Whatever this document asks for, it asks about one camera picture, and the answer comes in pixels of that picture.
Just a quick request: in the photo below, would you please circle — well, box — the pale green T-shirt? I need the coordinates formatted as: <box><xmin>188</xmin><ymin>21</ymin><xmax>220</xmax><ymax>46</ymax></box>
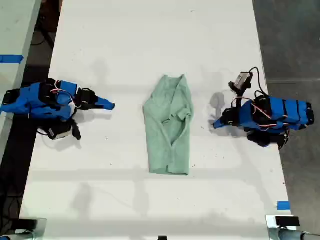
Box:
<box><xmin>142</xmin><ymin>73</ymin><xmax>196</xmax><ymax>177</ymax></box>

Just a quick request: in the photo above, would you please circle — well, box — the long blue tape strip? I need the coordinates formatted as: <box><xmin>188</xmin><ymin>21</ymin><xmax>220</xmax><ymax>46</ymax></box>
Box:
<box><xmin>0</xmin><ymin>54</ymin><xmax>25</xmax><ymax>64</ymax></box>

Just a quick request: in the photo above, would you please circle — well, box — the pale side table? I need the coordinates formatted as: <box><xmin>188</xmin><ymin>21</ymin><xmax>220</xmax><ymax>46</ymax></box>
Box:
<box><xmin>0</xmin><ymin>0</ymin><xmax>43</xmax><ymax>157</ymax></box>

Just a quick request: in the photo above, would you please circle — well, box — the short blue tape strip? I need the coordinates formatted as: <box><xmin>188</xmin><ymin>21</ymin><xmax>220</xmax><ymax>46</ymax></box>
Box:
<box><xmin>276</xmin><ymin>200</ymin><xmax>291</xmax><ymax>211</ymax></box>

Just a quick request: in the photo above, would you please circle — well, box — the small black box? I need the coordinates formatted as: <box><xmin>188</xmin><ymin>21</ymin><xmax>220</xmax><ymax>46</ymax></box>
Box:
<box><xmin>275</xmin><ymin>216</ymin><xmax>301</xmax><ymax>228</ymax></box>
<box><xmin>14</xmin><ymin>218</ymin><xmax>39</xmax><ymax>230</ymax></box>

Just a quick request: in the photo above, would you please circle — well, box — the grey tube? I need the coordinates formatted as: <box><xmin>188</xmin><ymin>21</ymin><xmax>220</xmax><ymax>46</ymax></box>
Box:
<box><xmin>278</xmin><ymin>228</ymin><xmax>320</xmax><ymax>240</ymax></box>
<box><xmin>0</xmin><ymin>231</ymin><xmax>34</xmax><ymax>240</ymax></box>

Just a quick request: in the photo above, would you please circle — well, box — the black camera stalk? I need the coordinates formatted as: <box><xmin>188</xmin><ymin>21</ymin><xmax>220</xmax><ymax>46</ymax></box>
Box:
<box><xmin>228</xmin><ymin>80</ymin><xmax>252</xmax><ymax>101</ymax></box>
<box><xmin>69</xmin><ymin>118</ymin><xmax>82</xmax><ymax>141</ymax></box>

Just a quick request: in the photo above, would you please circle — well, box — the black camera box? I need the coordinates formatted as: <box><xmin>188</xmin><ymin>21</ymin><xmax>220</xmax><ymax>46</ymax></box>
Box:
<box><xmin>234</xmin><ymin>71</ymin><xmax>253</xmax><ymax>90</ymax></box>
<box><xmin>46</xmin><ymin>123</ymin><xmax>74</xmax><ymax>141</ymax></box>

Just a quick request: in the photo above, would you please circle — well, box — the black floor cable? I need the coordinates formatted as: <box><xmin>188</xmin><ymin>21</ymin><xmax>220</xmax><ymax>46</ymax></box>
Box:
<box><xmin>31</xmin><ymin>23</ymin><xmax>55</xmax><ymax>48</ymax></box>

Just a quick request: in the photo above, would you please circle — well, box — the metal table bracket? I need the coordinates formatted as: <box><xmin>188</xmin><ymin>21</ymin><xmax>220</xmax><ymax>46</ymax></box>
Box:
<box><xmin>14</xmin><ymin>218</ymin><xmax>48</xmax><ymax>237</ymax></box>
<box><xmin>265</xmin><ymin>214</ymin><xmax>299</xmax><ymax>240</ymax></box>

